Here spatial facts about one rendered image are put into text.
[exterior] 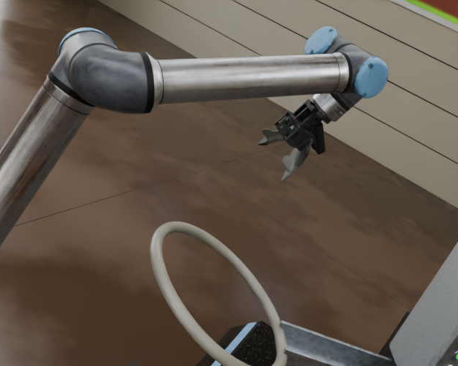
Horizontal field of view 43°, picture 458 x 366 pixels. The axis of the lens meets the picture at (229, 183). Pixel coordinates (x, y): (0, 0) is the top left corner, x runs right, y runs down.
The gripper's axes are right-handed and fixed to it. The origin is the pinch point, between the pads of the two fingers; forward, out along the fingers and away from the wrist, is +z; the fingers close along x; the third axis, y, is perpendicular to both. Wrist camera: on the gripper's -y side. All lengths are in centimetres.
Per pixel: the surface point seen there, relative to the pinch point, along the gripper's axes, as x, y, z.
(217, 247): 3.5, -8.2, 29.5
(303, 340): 34, -28, 27
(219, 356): 43, 14, 29
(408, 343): 46, -45, 6
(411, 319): 40, -46, 2
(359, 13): -464, -453, -74
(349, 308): -69, -263, 84
